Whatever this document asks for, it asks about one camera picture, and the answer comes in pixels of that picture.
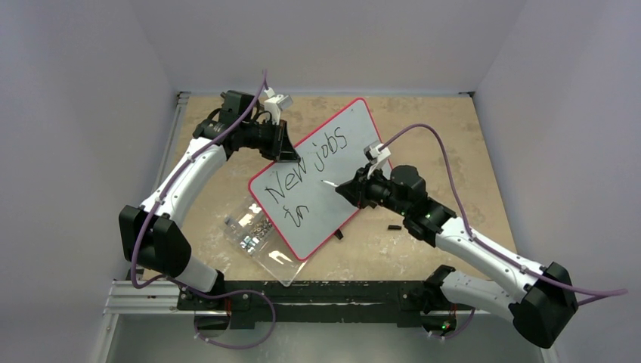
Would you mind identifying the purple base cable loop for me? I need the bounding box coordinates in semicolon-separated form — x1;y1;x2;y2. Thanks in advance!
194;286;277;351

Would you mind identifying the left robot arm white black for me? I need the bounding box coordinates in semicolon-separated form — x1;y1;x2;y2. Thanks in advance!
118;85;301;309

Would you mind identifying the pink framed whiteboard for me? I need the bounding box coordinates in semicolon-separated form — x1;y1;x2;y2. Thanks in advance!
248;98;382;261

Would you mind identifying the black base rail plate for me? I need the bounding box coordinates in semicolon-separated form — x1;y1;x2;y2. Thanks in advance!
177;281;471;335

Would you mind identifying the clear plastic screw box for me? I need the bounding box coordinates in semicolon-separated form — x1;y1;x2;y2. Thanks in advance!
224;196;306;287

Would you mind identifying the white black marker pen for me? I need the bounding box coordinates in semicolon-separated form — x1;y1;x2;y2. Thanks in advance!
321;180;338;188

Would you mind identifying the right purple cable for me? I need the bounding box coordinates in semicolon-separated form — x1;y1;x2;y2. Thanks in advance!
378;123;629;306

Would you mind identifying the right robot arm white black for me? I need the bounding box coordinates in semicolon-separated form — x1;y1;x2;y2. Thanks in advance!
334;165;578;349

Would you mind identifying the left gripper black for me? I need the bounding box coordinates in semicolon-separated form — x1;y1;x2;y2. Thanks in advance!
240;117;299;162

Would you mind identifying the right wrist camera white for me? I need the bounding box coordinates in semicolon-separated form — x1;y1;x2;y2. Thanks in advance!
364;142;391;178

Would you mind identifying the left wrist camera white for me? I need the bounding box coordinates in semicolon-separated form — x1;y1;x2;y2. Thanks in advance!
263;87;293;125

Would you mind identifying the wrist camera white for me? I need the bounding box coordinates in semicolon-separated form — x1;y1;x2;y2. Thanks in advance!
364;142;391;178
263;87;293;125

